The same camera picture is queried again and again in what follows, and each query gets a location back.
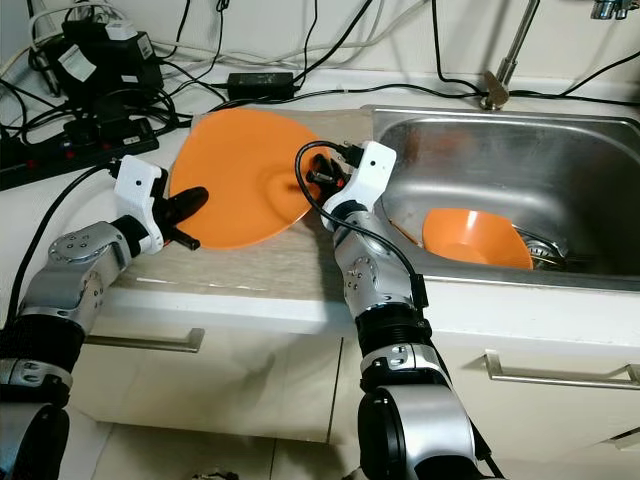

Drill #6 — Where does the orange plastic plate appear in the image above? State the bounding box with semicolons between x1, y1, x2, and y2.
168;107;323;251

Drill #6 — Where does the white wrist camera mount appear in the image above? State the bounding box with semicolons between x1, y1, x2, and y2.
320;141;398;229
113;155;167;255

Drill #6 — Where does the stainless steel sink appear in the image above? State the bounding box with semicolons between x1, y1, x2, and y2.
365;104;640;293

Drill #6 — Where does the cream cabinet door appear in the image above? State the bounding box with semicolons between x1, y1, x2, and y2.
325;335;640;477
75;305;346;446

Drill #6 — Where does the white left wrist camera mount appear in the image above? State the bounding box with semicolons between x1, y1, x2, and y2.
113;155;167;255

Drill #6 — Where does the silver bar cabinet handle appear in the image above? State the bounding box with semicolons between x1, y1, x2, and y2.
482;348;640;391
85;327;206;353

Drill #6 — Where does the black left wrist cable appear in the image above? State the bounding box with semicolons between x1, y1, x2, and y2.
8;162;123;326

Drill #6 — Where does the beige woven counter mat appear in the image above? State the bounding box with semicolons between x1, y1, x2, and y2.
115;108;391;301

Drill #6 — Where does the black labelled battery charger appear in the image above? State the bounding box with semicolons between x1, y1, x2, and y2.
55;20;164;103

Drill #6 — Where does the orange plastic bowl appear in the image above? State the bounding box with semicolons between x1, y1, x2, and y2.
420;207;536;271

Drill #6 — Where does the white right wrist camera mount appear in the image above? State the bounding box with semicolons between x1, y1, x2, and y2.
320;141;398;229

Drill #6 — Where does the chrome wall tap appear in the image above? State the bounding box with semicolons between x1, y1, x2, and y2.
590;0;640;21

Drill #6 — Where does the chrome sink faucet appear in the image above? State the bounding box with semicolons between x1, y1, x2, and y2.
478;0;541;111

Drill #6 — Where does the black power adapter brick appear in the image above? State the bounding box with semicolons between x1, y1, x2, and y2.
227;70;296;100

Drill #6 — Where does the sink drain strainer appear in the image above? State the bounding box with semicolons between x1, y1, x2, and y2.
520;235;579;271

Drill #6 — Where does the black power strip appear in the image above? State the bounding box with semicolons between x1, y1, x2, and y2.
0;120;151;191

